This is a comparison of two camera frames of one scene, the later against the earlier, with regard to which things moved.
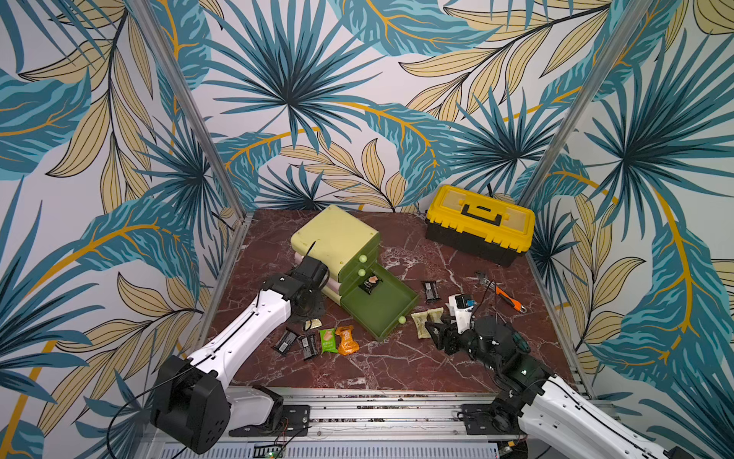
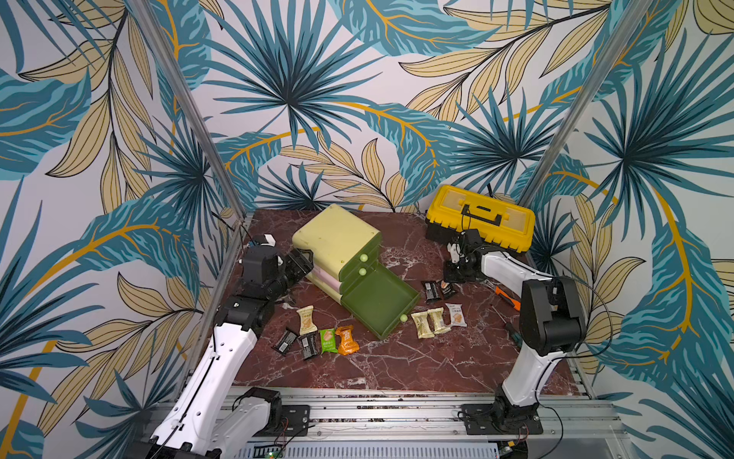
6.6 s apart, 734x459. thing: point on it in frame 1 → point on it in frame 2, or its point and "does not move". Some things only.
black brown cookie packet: (368, 284) → (448, 289)
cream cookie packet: (420, 318) does not move
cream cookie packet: (435, 315) does not move
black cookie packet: (309, 345) does not move
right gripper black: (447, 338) → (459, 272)
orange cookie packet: (347, 345) does not move
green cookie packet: (329, 340) does not move
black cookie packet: (431, 291) does not move
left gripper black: (318, 296) → (299, 265)
